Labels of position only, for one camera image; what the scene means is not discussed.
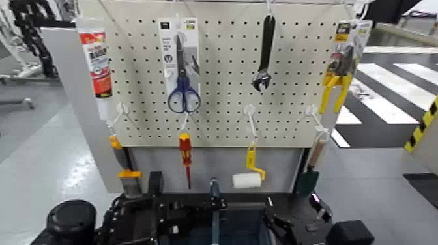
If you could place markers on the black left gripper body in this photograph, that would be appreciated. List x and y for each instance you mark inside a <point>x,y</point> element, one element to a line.
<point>184,215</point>

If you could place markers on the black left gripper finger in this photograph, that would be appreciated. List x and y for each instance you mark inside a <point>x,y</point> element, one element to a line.
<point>156,183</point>

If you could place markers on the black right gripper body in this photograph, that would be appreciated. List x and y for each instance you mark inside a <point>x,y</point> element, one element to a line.
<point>294,229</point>

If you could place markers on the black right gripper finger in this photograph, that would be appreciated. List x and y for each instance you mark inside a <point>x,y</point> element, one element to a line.
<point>320,207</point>

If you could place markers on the dark blue crate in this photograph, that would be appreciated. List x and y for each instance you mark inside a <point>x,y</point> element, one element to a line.
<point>214,222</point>

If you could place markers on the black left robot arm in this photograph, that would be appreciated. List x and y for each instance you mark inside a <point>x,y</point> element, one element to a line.
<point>72,222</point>

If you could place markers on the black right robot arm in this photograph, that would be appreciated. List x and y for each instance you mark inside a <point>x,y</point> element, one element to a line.
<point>349,234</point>

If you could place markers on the red yellow screwdriver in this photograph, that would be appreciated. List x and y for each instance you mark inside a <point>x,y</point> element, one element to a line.
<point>185,154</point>

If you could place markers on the white plastic pegboard hook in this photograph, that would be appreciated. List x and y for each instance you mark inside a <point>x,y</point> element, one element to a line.
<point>250,119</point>
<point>185,121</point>
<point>119,111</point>
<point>316,119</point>

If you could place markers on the white perforated pegboard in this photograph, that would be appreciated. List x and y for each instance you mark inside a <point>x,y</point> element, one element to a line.
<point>226,113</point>

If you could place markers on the grey tool stand panel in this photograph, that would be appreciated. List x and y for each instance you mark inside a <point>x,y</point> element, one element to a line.
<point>78,119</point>

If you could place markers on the blue scissors in package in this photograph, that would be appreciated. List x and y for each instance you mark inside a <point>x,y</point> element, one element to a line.
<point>183,78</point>

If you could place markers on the yellow black striped barrier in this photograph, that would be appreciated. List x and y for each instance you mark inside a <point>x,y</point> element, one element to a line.
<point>421,126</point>

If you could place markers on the red white sealant tube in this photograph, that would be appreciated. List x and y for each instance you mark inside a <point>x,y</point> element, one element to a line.
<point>98,65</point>

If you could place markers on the yellow pliers in package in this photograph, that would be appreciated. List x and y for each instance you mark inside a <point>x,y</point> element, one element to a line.
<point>338,75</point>

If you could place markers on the black adjustable wrench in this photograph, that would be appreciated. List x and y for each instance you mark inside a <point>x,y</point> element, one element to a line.
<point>265,51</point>

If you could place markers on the white metal machine frame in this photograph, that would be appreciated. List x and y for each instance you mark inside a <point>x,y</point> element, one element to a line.
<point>17,65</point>

